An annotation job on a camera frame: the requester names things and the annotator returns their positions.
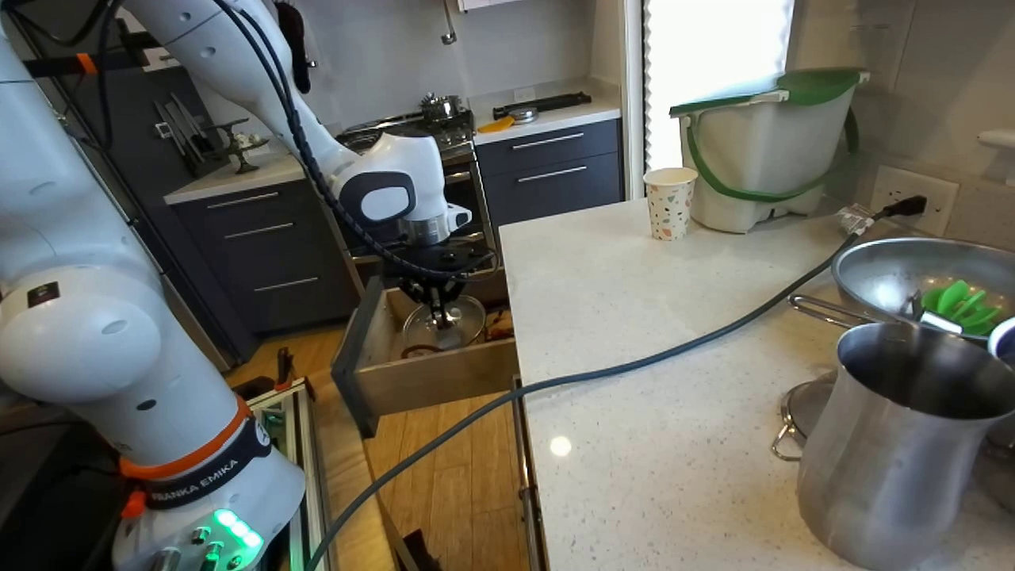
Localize steel bowl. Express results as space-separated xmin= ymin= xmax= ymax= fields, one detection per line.
xmin=794 ymin=238 xmax=1015 ymax=342

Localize flat steel lid on counter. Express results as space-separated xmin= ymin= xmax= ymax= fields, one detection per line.
xmin=771 ymin=370 xmax=833 ymax=462

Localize green utensils in bowl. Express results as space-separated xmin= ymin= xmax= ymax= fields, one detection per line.
xmin=920 ymin=280 xmax=1008 ymax=335

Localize glass pot lid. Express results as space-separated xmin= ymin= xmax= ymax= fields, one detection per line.
xmin=402 ymin=295 xmax=486 ymax=355

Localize dark blue left cabinet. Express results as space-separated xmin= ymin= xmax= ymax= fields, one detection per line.
xmin=171 ymin=181 xmax=357 ymax=333

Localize white bucket green rim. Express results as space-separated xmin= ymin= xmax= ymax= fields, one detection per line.
xmin=669 ymin=68 xmax=867 ymax=234

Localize white wall outlet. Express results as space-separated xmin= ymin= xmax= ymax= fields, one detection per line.
xmin=867 ymin=163 xmax=961 ymax=238

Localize black dish rack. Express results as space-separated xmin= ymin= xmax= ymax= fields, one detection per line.
xmin=153 ymin=94 xmax=260 ymax=175

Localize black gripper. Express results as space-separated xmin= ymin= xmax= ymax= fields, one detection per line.
xmin=388 ymin=241 xmax=475 ymax=308

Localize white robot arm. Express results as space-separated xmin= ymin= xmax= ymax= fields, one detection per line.
xmin=0 ymin=0 xmax=471 ymax=571

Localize dark blue right cabinet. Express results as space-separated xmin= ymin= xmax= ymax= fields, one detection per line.
xmin=475 ymin=121 xmax=623 ymax=225

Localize dark grey cable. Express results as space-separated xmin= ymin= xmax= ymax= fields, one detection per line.
xmin=303 ymin=195 xmax=933 ymax=571

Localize open wooden drawer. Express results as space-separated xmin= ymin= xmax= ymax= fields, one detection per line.
xmin=333 ymin=280 xmax=517 ymax=439

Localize tall steel pot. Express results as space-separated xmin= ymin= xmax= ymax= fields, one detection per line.
xmin=796 ymin=322 xmax=1015 ymax=571

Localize dotted paper cup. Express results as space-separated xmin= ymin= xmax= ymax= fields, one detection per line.
xmin=643 ymin=167 xmax=698 ymax=241

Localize dark blue cabinet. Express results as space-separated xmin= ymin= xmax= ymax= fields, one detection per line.
xmin=171 ymin=181 xmax=357 ymax=333
xmin=475 ymin=121 xmax=623 ymax=225

